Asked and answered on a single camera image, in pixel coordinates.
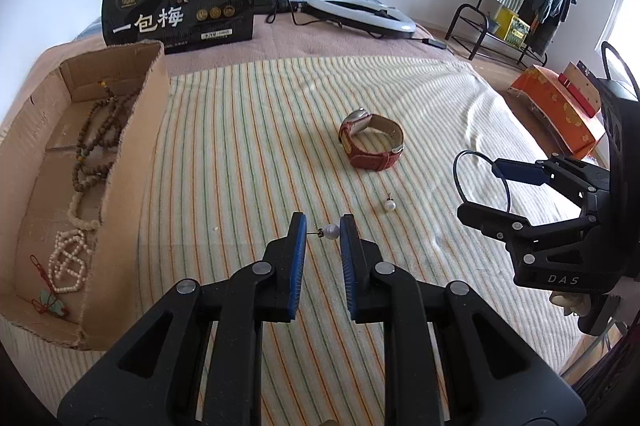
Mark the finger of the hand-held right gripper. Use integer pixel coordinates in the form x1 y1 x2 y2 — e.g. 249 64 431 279
456 201 601 268
492 156 608 207

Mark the black ring light cable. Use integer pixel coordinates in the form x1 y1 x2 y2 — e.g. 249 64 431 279
265 0 453 52

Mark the dark metal bangle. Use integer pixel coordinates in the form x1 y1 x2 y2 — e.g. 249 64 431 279
452 149 512 217

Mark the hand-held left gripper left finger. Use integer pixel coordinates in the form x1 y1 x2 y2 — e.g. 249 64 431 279
57 212 308 426

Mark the red flat box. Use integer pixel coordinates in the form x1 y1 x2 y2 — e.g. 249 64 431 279
557 73 598 117

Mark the tan cardboard box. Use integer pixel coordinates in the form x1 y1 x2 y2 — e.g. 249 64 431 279
565 61 603 112

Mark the pale bead bracelet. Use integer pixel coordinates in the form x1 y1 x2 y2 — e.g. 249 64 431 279
67 191 103 232

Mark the brown blanket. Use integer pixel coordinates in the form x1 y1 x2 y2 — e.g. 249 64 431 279
0 13 481 122

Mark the white ring light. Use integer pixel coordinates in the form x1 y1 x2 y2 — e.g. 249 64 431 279
270 0 417 39

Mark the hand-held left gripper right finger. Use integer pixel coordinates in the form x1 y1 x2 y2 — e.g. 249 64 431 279
339 214 586 426

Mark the window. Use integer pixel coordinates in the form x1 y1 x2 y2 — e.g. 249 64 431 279
607 0 640 72

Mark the black snack bag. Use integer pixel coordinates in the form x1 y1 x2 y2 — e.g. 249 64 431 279
101 0 256 55

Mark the white pearl bracelet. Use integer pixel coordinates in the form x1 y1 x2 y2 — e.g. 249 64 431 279
47 228 86 294

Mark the person's right hand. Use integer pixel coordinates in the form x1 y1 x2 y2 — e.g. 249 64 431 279
550 290 593 317

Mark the orange cloth covered table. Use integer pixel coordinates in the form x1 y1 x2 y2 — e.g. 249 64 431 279
507 64 608 159

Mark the yellow box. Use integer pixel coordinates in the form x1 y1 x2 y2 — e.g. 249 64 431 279
492 6 531 47

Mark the wooden bead necklace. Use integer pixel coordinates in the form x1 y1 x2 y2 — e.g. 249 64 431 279
70 78 133 202

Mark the striped cream cloth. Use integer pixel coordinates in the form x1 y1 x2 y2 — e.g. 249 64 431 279
0 56 596 426

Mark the red cord green pendant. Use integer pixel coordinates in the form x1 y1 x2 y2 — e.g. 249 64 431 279
29 254 71 319

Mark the red leather wristwatch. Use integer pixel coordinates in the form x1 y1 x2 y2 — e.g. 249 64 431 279
339 107 405 170

